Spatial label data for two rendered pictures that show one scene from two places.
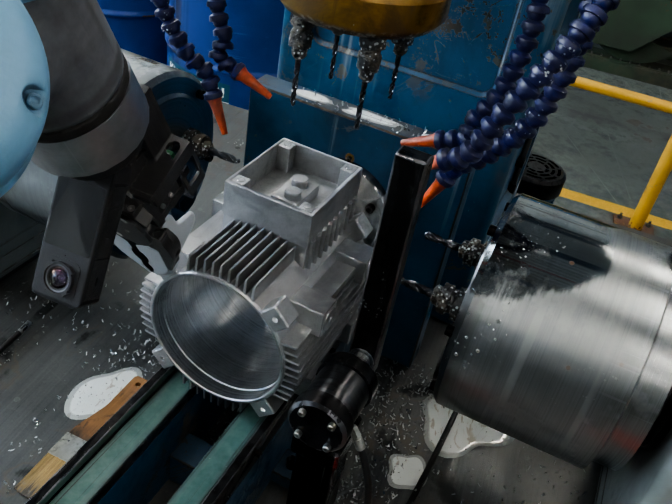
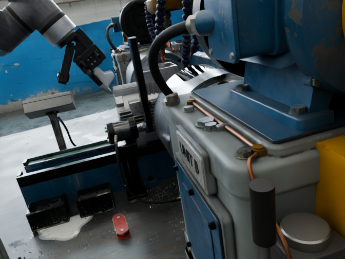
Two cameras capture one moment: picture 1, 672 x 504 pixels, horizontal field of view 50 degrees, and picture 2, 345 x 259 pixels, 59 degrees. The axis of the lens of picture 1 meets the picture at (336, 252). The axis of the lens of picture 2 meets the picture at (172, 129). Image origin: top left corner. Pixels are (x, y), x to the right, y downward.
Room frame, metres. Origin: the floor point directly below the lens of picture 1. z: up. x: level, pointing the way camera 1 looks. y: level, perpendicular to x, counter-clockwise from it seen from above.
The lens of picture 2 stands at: (0.19, -0.77, 1.29)
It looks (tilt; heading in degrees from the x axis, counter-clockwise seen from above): 21 degrees down; 60
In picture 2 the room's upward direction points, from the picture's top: 10 degrees counter-clockwise
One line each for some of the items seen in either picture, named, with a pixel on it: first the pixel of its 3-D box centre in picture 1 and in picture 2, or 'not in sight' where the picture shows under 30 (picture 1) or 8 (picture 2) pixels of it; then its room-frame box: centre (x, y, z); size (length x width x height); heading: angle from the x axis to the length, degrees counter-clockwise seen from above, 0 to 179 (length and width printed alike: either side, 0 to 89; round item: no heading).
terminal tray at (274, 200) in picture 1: (292, 202); (156, 78); (0.65, 0.06, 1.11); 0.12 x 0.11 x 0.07; 160
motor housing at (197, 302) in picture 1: (265, 288); (149, 110); (0.61, 0.07, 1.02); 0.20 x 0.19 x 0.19; 160
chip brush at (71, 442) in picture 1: (92, 434); not in sight; (0.53, 0.24, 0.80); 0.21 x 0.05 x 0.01; 163
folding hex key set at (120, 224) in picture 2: not in sight; (120, 225); (0.37, -0.12, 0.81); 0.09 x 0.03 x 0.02; 76
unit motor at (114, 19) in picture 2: not in sight; (133, 48); (0.88, 0.65, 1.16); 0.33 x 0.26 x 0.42; 71
